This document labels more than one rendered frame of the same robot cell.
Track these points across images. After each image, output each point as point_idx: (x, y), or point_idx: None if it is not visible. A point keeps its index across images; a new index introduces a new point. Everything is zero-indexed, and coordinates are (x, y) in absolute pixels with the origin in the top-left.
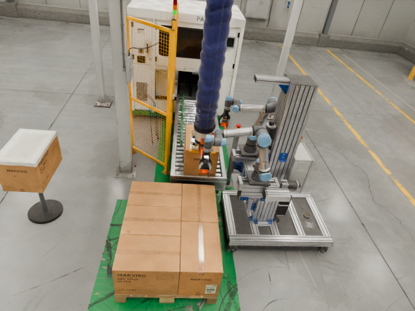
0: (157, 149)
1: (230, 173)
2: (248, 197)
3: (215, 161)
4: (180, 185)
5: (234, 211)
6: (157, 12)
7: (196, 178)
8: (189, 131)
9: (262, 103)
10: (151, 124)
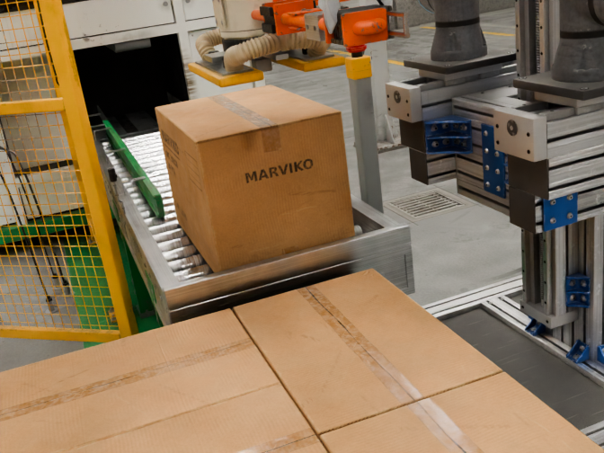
0: (74, 316)
1: None
2: (576, 200)
3: (336, 163)
4: (225, 315)
5: (492, 361)
6: None
7: (281, 265)
8: (179, 112)
9: (346, 130)
10: (29, 264)
